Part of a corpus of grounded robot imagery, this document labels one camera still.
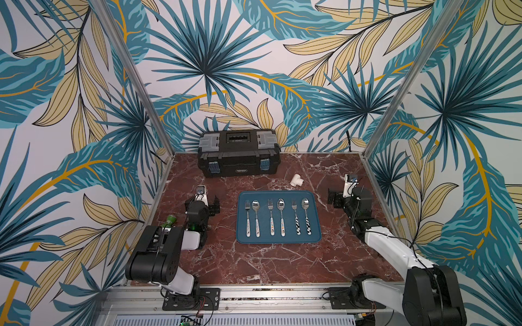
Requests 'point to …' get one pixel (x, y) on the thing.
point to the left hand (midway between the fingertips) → (205, 197)
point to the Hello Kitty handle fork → (270, 207)
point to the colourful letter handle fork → (247, 206)
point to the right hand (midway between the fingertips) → (342, 188)
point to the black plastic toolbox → (233, 153)
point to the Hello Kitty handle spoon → (281, 204)
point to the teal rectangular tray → (278, 216)
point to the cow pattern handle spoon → (305, 204)
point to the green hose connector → (171, 219)
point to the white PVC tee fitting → (296, 180)
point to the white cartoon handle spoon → (256, 205)
